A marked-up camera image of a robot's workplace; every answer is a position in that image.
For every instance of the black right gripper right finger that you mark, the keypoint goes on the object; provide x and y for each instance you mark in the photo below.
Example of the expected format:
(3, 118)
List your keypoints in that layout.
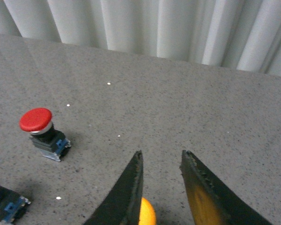
(210, 200)

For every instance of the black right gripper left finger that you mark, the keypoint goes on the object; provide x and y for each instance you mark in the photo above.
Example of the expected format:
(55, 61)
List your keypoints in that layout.
(122, 205)

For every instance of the yellow mushroom push button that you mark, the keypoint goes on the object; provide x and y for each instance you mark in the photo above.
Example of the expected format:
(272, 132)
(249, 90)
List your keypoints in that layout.
(147, 213)

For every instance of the red mushroom push button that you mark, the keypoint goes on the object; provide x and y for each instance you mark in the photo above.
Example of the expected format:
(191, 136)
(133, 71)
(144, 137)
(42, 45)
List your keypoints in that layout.
(51, 143)

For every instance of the green mushroom push button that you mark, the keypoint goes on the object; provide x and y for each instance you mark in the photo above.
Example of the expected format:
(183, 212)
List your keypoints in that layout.
(12, 205)

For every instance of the white pleated curtain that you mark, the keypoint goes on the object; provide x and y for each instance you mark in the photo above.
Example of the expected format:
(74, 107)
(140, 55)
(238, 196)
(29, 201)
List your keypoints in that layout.
(237, 34)

